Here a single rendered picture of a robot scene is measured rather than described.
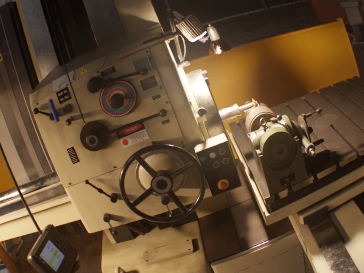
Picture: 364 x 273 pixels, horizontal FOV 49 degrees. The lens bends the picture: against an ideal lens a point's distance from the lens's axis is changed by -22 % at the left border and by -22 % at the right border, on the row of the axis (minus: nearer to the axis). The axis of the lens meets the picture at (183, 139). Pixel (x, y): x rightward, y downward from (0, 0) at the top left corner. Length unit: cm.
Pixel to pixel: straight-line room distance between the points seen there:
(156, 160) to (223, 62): 262
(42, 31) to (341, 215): 220
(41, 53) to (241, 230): 171
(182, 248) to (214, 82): 223
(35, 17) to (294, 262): 236
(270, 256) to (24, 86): 194
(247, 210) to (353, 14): 577
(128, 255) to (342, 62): 326
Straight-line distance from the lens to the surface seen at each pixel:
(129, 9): 284
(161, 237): 321
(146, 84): 223
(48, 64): 294
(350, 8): 821
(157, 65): 222
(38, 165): 317
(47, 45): 293
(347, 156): 248
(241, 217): 305
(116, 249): 328
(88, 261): 453
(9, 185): 538
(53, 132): 234
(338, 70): 513
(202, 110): 224
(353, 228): 239
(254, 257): 277
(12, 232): 308
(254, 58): 477
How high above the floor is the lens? 217
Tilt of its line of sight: 20 degrees down
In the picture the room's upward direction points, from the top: 21 degrees counter-clockwise
